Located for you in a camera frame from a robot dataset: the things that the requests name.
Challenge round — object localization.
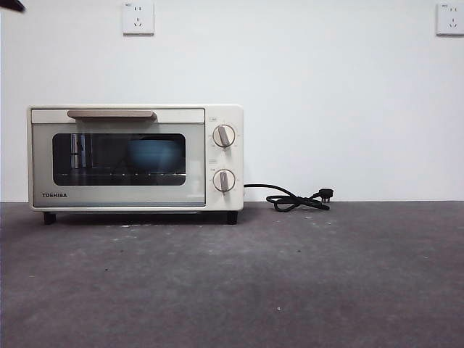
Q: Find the blue ceramic bowl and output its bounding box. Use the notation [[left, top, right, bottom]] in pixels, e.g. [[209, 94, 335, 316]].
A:
[[125, 136, 181, 174]]

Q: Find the cream Toshiba toaster oven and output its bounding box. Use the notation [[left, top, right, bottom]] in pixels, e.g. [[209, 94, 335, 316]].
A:
[[27, 104, 244, 225]]

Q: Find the cream round oven knob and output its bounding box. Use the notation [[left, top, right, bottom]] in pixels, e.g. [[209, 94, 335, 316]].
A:
[[212, 168, 236, 195], [212, 125, 236, 149]]

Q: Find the black power cord with plug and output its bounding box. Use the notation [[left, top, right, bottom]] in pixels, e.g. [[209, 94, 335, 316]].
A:
[[243, 183, 334, 213]]

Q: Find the white wall socket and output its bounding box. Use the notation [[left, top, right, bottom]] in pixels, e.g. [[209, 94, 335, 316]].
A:
[[122, 1, 156, 37], [436, 2, 464, 37]]

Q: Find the glass oven door with handle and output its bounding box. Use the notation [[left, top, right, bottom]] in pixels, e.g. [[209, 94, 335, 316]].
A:
[[30, 107, 207, 208]]

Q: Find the metal wire oven rack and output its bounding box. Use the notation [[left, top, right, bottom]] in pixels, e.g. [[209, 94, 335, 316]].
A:
[[57, 171, 184, 179]]

